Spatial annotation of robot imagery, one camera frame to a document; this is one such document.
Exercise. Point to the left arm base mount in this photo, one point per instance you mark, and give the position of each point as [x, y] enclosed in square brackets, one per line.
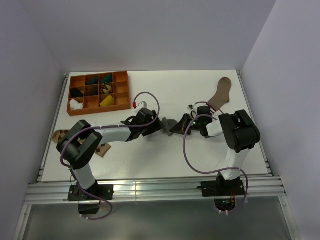
[90, 200]

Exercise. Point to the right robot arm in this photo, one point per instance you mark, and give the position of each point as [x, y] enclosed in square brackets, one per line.
[239, 131]

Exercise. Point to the white sock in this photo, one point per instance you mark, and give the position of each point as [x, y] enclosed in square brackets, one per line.
[75, 105]

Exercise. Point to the tan argyle sock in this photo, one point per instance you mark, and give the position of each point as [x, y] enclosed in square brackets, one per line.
[101, 150]

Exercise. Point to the grey sock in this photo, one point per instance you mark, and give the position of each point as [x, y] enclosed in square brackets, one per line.
[167, 125]

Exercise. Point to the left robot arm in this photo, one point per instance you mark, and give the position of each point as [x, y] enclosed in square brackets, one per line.
[79, 145]

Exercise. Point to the dark brown rolled sock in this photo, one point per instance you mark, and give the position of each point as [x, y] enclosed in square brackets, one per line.
[91, 91]

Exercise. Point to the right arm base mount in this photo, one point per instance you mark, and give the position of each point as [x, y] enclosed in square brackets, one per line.
[222, 187]

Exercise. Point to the dark blue rolled sock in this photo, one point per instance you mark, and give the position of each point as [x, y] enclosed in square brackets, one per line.
[92, 81]

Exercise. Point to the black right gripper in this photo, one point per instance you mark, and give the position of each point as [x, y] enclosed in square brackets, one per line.
[178, 128]

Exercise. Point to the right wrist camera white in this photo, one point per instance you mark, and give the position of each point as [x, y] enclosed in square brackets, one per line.
[192, 108]

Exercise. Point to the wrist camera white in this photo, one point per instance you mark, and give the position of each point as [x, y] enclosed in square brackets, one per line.
[192, 108]
[138, 106]

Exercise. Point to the brown argyle rolled sock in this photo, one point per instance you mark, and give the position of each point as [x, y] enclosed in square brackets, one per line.
[105, 89]

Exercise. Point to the black sock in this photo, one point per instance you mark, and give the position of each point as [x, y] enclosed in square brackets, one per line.
[76, 93]

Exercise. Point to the tan sock maroon striped cuff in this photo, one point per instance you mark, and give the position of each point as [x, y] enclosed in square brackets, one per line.
[222, 94]

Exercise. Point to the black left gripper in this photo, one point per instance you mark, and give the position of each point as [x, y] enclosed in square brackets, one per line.
[156, 126]

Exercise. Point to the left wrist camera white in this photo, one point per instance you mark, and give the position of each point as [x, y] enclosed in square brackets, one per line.
[138, 106]

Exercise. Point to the yellow rolled sock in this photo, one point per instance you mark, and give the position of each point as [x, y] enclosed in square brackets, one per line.
[107, 102]

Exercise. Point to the orange compartment tray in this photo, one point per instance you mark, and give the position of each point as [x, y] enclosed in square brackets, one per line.
[91, 104]

